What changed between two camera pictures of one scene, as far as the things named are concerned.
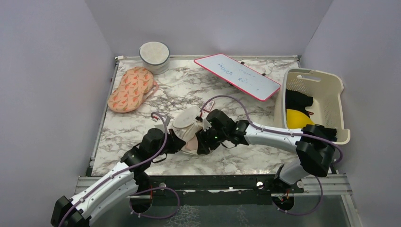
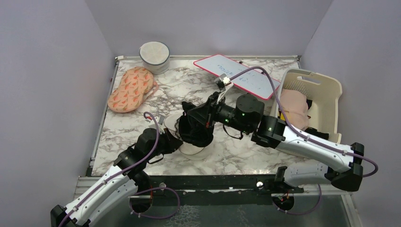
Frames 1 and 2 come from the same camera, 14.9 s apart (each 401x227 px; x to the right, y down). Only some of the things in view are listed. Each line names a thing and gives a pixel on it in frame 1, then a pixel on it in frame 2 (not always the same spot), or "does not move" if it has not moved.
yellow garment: [297, 120] → [282, 117]
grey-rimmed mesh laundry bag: [155, 56] does not move
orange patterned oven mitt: [137, 83] does not move
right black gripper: [204, 143] → [206, 112]
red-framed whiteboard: [239, 75] does not move
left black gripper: [176, 143] does not move
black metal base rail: [181, 184] does not move
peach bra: [193, 144] → [294, 104]
